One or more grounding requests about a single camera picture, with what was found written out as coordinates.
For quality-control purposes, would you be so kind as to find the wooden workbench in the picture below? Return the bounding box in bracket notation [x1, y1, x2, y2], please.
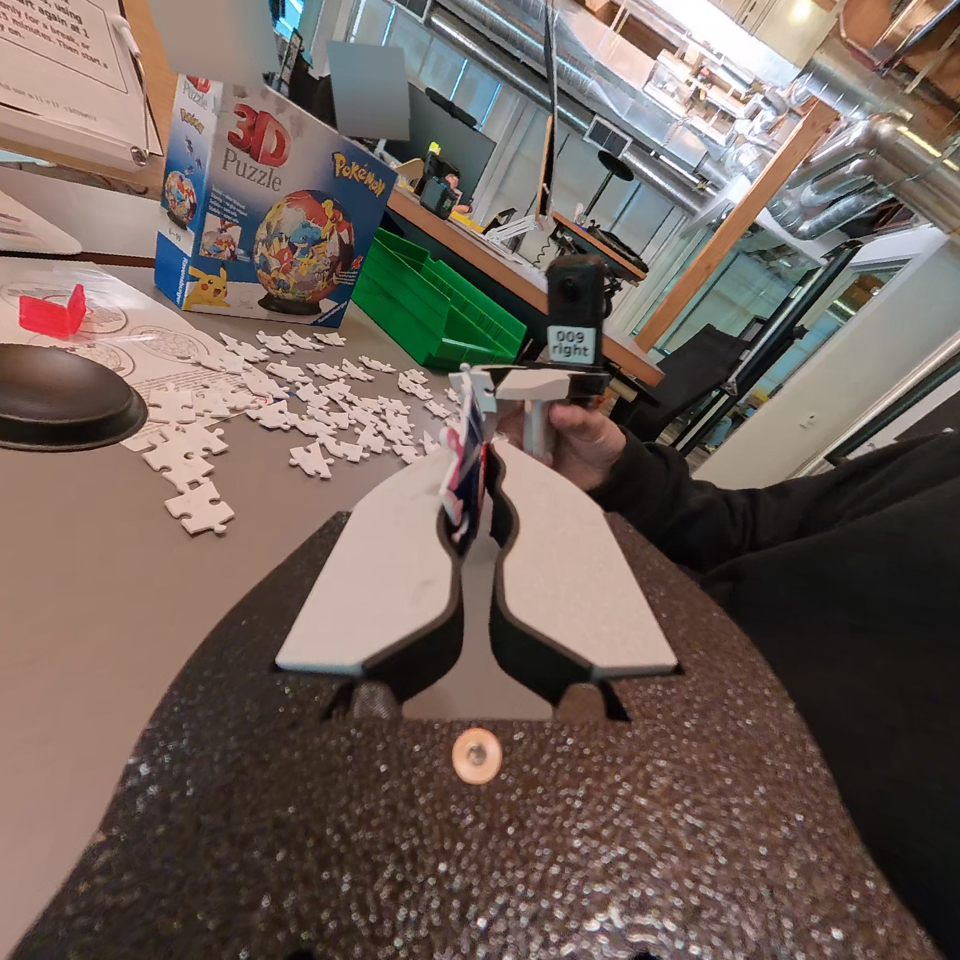
[386, 183, 665, 387]

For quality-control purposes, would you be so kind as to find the silver ventilation duct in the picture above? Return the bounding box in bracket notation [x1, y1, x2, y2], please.
[772, 60, 960, 241]

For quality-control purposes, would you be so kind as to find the person's right hand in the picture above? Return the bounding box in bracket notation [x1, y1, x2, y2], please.
[553, 405, 628, 493]

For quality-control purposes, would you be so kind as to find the printed instruction sign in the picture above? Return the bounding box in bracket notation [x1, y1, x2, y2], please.
[0, 0, 165, 177]

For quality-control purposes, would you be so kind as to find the red plastic case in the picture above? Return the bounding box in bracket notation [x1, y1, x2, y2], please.
[18, 285, 87, 340]

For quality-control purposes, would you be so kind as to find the colourful puzzle piece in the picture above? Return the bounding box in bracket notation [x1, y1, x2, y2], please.
[438, 365, 500, 545]

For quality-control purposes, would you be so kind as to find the blue puzzle box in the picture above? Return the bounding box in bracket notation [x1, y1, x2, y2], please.
[153, 73, 399, 330]

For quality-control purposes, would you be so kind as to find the green plastic bin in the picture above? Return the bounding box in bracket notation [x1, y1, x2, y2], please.
[351, 227, 528, 370]

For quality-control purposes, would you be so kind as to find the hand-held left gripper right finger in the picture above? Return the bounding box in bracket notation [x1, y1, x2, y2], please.
[487, 441, 681, 708]

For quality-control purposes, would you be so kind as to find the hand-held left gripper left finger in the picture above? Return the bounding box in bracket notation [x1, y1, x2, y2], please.
[275, 453, 468, 706]

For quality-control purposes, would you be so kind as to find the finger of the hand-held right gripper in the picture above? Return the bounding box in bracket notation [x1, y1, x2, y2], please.
[487, 369, 573, 405]

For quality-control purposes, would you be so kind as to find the black chair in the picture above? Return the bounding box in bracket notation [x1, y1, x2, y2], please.
[622, 324, 751, 451]

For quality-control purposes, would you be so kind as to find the person's right forearm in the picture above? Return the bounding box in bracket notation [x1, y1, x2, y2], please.
[588, 429, 960, 957]

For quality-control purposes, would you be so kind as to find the pile of white puzzle pieces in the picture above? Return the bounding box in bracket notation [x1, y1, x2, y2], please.
[123, 328, 462, 537]

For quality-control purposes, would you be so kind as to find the puzzle instruction sheet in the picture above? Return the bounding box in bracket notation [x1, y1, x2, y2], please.
[0, 258, 301, 451]

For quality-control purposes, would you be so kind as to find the black monitor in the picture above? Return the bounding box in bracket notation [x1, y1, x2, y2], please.
[405, 82, 498, 205]

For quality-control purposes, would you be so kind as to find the black round stand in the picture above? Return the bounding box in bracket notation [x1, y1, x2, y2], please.
[0, 343, 149, 451]

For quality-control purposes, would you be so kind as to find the wooden post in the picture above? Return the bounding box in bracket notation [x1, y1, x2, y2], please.
[633, 97, 839, 351]

